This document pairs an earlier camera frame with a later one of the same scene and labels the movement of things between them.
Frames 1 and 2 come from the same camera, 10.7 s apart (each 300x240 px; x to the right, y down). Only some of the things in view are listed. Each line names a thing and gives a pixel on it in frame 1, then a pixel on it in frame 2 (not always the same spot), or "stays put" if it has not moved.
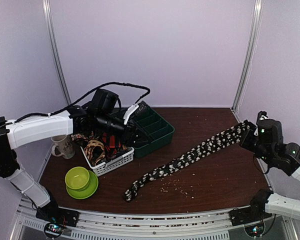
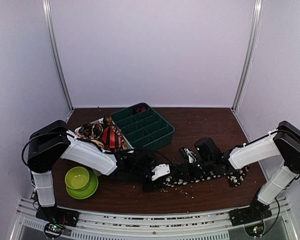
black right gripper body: x=248 y=145 -> x=194 y=172
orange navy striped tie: x=111 y=142 stays put
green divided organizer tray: x=161 y=132 stays put
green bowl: x=77 y=178 stays put
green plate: x=77 y=194 stays put
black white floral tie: x=232 y=136 -> x=178 y=175
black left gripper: x=128 y=137 -> x=157 y=184
